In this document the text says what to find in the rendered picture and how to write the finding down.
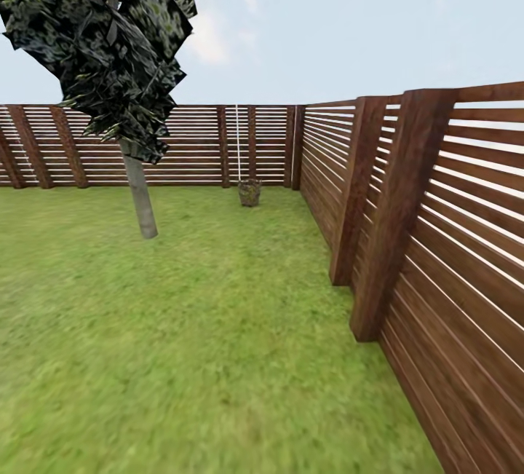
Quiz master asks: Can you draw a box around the wicker basket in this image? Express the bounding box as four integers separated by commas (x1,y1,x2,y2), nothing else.
237,178,262,208

